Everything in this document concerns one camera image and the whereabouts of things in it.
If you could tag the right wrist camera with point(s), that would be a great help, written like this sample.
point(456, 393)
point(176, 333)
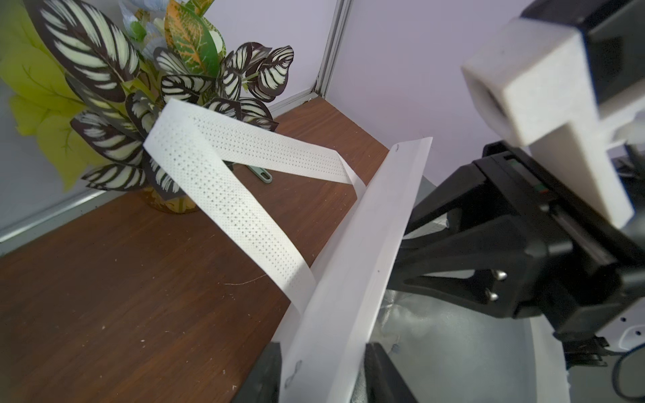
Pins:
point(532, 86)

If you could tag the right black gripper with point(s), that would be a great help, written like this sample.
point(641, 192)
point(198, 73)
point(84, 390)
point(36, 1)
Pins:
point(517, 246)

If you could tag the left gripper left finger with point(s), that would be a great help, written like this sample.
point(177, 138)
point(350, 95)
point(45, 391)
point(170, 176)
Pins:
point(263, 382)

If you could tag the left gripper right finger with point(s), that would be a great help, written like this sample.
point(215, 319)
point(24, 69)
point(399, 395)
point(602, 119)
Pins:
point(384, 383)

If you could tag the artificial potted plant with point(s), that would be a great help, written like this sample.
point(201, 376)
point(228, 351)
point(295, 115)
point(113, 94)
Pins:
point(90, 90)

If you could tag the green small scoop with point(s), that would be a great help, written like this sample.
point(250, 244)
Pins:
point(261, 174)

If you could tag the white insulated delivery bag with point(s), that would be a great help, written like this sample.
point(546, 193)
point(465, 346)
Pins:
point(335, 300)

